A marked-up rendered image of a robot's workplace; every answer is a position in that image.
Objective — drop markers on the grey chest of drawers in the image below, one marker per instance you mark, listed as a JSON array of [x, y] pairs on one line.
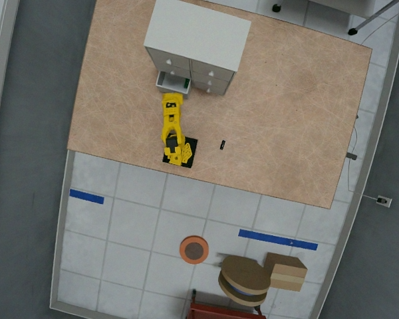
[[197, 33]]

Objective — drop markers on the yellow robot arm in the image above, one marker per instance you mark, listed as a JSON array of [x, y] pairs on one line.
[[175, 144]]

